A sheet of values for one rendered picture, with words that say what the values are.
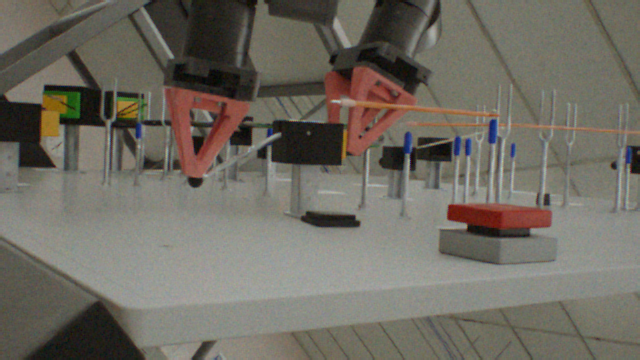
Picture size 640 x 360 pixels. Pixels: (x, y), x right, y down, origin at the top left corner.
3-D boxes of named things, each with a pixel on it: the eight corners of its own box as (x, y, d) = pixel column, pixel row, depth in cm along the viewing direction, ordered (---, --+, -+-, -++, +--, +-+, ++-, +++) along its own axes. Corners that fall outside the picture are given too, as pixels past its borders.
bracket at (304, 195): (282, 213, 75) (285, 162, 74) (305, 214, 76) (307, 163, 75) (301, 219, 70) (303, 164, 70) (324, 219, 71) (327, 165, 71)
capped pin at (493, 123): (474, 231, 67) (482, 108, 66) (483, 231, 68) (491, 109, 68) (489, 233, 66) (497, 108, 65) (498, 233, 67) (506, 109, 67)
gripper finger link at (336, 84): (350, 166, 80) (384, 85, 81) (387, 169, 73) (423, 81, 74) (296, 137, 77) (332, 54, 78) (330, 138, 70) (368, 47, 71)
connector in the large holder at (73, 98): (79, 118, 124) (80, 92, 124) (73, 117, 122) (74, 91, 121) (45, 116, 125) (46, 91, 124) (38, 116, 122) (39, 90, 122)
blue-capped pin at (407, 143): (393, 217, 77) (398, 131, 76) (406, 217, 77) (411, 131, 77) (400, 219, 75) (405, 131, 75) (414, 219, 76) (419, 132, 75)
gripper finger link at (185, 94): (218, 176, 74) (236, 79, 73) (237, 186, 67) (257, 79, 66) (147, 164, 71) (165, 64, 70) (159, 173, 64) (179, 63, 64)
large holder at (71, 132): (112, 170, 142) (115, 93, 142) (80, 174, 125) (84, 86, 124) (77, 169, 143) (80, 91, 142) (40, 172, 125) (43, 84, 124)
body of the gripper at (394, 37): (373, 95, 82) (399, 34, 83) (428, 91, 73) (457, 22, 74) (324, 66, 79) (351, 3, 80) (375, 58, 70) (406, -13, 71)
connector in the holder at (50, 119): (32, 135, 88) (32, 110, 88) (49, 136, 89) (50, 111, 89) (40, 136, 85) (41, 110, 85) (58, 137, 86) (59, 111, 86)
